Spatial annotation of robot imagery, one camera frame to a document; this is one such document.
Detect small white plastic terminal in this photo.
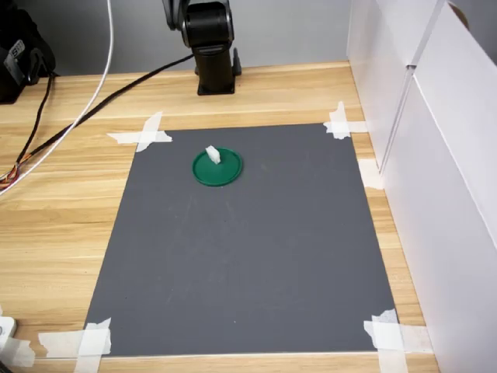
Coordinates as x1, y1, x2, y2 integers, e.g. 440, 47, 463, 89
204, 144, 222, 165

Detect round green lid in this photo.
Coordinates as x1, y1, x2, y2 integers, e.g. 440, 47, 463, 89
191, 146, 245, 189

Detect dark grey mat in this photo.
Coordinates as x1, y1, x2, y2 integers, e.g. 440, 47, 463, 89
84, 123, 399, 357

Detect white tape cross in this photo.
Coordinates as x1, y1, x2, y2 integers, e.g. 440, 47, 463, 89
37, 317, 113, 373
363, 309, 434, 373
106, 111, 174, 154
322, 101, 368, 141

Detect short white tape strip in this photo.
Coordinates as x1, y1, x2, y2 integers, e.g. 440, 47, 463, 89
356, 158, 386, 190

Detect white partition panel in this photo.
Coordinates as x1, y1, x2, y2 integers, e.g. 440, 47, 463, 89
346, 0, 447, 173
381, 0, 497, 373

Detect black device with label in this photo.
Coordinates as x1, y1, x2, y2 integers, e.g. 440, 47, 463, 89
0, 8, 57, 105

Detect crumpled white tape piece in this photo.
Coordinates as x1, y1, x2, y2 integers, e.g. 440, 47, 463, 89
0, 336, 36, 368

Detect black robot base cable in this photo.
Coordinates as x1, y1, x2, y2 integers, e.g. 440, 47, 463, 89
15, 53, 195, 168

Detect white camera cable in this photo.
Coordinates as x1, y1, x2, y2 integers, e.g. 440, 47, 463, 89
0, 0, 115, 192

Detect black braided cable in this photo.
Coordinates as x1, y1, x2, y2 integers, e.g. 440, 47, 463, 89
15, 72, 56, 166

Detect multicoloured wire ends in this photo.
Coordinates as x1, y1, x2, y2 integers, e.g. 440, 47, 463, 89
0, 161, 23, 192

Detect small white bracket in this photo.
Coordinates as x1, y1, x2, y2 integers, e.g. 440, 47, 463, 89
0, 315, 18, 350

